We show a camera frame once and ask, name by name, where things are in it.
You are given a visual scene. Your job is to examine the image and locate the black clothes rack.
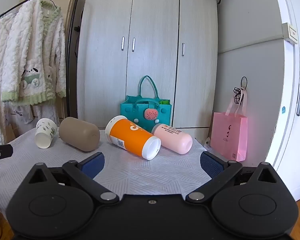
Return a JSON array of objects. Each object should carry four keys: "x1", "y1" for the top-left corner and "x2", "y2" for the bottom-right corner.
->
[{"x1": 0, "y1": 0, "x2": 82, "y2": 119}]

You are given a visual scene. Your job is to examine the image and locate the white fluffy jacket green trim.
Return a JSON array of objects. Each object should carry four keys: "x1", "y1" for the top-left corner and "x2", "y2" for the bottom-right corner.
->
[{"x1": 1, "y1": 0, "x2": 67, "y2": 105}]

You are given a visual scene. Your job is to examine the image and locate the black cable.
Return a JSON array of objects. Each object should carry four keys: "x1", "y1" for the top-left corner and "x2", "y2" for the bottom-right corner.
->
[{"x1": 233, "y1": 76, "x2": 248, "y2": 105}]

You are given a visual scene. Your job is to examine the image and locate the pink bottle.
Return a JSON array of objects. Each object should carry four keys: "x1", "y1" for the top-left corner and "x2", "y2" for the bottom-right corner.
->
[{"x1": 151, "y1": 124, "x2": 193, "y2": 155}]

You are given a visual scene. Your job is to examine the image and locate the white door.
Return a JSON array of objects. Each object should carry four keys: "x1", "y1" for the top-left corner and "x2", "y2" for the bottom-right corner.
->
[{"x1": 265, "y1": 0, "x2": 300, "y2": 202}]

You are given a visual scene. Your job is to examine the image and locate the white paper cup green print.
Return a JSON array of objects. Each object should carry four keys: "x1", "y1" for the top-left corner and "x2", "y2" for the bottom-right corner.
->
[{"x1": 35, "y1": 118, "x2": 58, "y2": 149}]

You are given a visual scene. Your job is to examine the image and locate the orange cup with white lid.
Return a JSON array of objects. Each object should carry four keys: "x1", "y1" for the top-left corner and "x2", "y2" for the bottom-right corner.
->
[{"x1": 105, "y1": 115, "x2": 162, "y2": 161}]

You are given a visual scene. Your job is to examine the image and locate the grey wooden wardrobe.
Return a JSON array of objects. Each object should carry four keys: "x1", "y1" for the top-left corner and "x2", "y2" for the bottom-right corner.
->
[{"x1": 76, "y1": 0, "x2": 219, "y2": 140}]

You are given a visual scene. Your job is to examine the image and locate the pink paper shopping bag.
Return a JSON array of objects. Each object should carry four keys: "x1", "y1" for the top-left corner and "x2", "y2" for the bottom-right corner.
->
[{"x1": 210, "y1": 88, "x2": 248, "y2": 162}]

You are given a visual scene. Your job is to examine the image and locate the brown cup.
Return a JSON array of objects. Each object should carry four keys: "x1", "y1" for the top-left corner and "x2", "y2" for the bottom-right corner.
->
[{"x1": 59, "y1": 117, "x2": 101, "y2": 152}]

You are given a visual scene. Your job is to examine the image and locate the white fluffy robe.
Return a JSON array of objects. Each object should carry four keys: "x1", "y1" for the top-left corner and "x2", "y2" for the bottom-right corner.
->
[{"x1": 0, "y1": 12, "x2": 23, "y2": 145}]

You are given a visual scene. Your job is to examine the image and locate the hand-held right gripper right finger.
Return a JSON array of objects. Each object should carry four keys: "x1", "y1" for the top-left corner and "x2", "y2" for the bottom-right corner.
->
[{"x1": 185, "y1": 151, "x2": 284, "y2": 205}]

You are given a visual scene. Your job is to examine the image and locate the beige wall switch box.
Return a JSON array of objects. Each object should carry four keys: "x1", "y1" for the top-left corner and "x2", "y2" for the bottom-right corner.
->
[{"x1": 282, "y1": 22, "x2": 298, "y2": 45}]

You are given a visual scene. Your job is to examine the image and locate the patterned white pajama pants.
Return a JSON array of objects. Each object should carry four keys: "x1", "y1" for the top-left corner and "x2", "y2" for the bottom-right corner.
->
[{"x1": 5, "y1": 102, "x2": 60, "y2": 130}]

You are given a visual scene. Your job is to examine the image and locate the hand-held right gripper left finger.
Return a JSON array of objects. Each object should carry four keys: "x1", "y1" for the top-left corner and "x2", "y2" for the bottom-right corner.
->
[{"x1": 22, "y1": 152, "x2": 120, "y2": 205}]

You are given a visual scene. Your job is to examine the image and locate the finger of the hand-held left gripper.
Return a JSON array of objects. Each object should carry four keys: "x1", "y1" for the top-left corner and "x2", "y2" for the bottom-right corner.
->
[{"x1": 0, "y1": 144, "x2": 13, "y2": 159}]

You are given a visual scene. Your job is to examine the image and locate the grey patterned tablecloth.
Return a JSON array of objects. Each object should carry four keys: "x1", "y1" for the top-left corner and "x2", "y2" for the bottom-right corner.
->
[{"x1": 0, "y1": 127, "x2": 240, "y2": 213}]

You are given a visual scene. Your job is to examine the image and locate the teal felt tote bag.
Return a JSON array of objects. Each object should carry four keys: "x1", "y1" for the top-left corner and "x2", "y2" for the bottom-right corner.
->
[{"x1": 120, "y1": 75, "x2": 172, "y2": 132}]

